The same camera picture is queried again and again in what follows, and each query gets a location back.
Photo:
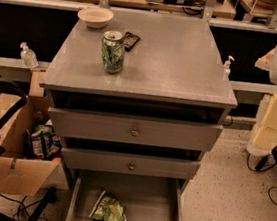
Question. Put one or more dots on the grey drawer cabinet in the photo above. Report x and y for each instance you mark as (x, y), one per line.
(174, 73)

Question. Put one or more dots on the small white pump bottle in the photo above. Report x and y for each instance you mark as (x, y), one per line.
(227, 66)

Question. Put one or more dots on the grey middle drawer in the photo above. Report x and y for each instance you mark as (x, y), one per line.
(130, 163)

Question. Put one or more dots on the white paper bowl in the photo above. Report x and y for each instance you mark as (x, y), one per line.
(95, 17)

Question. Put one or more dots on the grey bottom drawer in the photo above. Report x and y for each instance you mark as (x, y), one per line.
(144, 198)

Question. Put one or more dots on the cardboard box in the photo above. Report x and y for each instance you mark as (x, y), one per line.
(21, 173)

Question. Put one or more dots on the grey drawer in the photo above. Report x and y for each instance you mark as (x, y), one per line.
(130, 163)
(134, 129)
(144, 198)

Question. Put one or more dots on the dark snack packet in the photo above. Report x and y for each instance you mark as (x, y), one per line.
(130, 40)

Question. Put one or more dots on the clear sanitizer bottle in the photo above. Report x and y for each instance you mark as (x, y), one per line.
(28, 56)

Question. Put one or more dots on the grey top drawer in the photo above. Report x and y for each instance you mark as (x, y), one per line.
(134, 129)

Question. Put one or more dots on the green soda can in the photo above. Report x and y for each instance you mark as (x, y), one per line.
(112, 51)

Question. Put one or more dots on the snack bags in box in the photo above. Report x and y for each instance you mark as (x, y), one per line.
(43, 143)

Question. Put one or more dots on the green jalapeno chip bag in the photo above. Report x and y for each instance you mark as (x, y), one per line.
(107, 208)

